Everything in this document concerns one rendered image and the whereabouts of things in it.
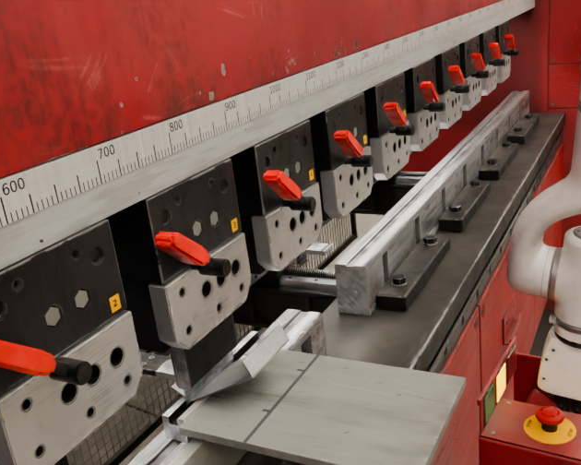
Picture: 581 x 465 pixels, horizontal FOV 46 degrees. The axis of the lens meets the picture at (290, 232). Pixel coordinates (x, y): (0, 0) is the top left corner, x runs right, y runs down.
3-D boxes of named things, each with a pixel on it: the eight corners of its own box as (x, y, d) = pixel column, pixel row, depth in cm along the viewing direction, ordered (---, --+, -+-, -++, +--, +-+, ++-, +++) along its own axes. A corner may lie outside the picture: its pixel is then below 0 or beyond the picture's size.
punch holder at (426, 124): (419, 153, 134) (414, 67, 128) (378, 153, 137) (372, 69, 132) (440, 136, 146) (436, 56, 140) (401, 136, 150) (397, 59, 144)
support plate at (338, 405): (418, 492, 61) (417, 482, 61) (179, 435, 73) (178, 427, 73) (466, 385, 76) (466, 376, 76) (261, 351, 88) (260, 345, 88)
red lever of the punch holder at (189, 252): (179, 228, 60) (233, 262, 68) (142, 226, 62) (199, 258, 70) (173, 248, 60) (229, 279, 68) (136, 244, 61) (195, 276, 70)
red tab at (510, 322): (511, 345, 167) (511, 320, 164) (502, 344, 167) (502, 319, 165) (521, 317, 179) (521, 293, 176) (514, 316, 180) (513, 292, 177)
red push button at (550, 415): (561, 443, 98) (561, 422, 96) (531, 436, 100) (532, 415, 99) (566, 427, 101) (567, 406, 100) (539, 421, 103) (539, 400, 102)
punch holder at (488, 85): (486, 96, 183) (484, 32, 177) (454, 97, 187) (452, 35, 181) (497, 87, 195) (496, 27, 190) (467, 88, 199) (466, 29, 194)
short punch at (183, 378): (194, 406, 77) (180, 330, 74) (180, 403, 78) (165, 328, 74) (240, 361, 85) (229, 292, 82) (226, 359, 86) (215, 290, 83)
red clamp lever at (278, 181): (284, 167, 76) (317, 199, 85) (252, 166, 78) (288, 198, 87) (280, 182, 76) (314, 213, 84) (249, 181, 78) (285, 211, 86)
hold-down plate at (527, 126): (524, 144, 218) (524, 135, 217) (506, 144, 220) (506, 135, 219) (539, 124, 242) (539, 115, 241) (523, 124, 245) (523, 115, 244)
